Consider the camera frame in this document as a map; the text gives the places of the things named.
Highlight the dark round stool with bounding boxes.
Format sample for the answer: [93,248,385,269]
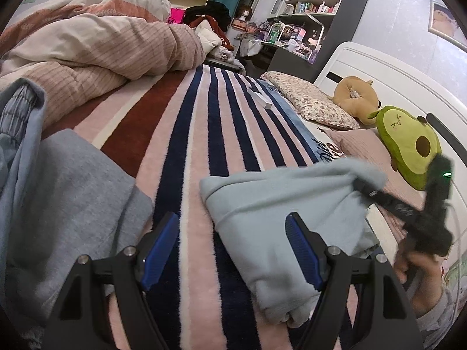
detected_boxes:
[203,56,244,74]

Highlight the pink ribbed pillow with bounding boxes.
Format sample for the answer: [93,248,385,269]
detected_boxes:
[327,127,431,228]

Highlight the blue cloth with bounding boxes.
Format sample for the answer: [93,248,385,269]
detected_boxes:
[0,78,49,237]

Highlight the pile of dark clothes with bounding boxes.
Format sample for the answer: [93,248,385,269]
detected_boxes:
[182,1,234,44]

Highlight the pink striped comforter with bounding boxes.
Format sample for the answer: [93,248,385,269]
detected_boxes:
[0,0,207,125]

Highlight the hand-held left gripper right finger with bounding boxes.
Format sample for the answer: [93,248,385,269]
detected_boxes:
[285,212,426,350]

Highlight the light blue pants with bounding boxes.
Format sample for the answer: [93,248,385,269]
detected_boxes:
[199,157,387,329]

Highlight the dark bookshelf with desk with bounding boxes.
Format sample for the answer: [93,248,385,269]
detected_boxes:
[266,0,373,83]

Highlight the white puffy jacket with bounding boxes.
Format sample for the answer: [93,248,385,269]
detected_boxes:
[196,20,230,58]

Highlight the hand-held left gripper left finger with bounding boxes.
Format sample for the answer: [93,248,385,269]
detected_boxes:
[44,211,180,350]

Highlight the person's right hand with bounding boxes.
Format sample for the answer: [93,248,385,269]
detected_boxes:
[394,242,444,316]

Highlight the white bed headboard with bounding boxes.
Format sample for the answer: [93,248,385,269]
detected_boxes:
[314,41,467,267]

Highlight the striped fleece blanket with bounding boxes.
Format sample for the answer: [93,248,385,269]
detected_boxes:
[40,64,365,350]

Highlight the grey garment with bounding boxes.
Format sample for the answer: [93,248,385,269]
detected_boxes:
[0,129,154,350]

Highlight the floral pillow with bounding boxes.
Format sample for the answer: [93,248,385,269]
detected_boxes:
[260,71,360,130]

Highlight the pink shopping bag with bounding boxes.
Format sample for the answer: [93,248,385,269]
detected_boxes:
[166,6,185,25]

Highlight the small white box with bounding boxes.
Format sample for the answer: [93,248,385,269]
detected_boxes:
[247,86,273,109]

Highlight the person's right forearm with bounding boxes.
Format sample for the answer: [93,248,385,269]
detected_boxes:
[412,284,461,350]

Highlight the brown plush toy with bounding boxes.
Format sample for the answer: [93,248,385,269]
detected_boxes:
[333,76,382,127]

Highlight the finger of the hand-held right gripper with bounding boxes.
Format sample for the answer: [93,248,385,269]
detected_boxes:
[352,177,426,227]

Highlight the framed wall picture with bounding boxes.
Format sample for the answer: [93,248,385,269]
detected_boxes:
[428,0,467,50]

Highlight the green avocado plush toy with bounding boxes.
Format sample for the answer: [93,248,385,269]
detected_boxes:
[368,106,443,191]

